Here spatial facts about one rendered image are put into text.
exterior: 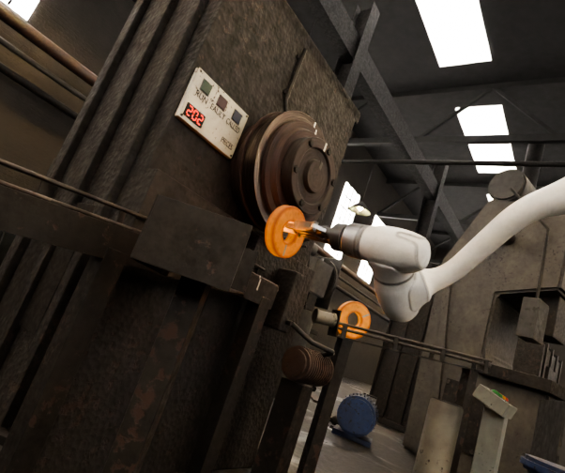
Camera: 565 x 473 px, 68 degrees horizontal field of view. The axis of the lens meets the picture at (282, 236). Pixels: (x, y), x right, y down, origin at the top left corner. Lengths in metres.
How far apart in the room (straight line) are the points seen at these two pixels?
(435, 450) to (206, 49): 1.59
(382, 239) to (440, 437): 0.94
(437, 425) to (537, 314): 1.98
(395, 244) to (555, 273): 2.94
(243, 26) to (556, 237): 3.07
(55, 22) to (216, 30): 6.52
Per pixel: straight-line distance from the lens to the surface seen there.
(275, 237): 1.16
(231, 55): 1.58
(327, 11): 6.75
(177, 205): 0.86
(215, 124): 1.46
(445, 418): 1.75
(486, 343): 3.90
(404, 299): 1.10
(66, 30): 8.02
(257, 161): 1.41
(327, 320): 1.72
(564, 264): 3.90
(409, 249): 0.99
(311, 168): 1.49
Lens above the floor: 0.53
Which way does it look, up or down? 13 degrees up
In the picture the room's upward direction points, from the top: 20 degrees clockwise
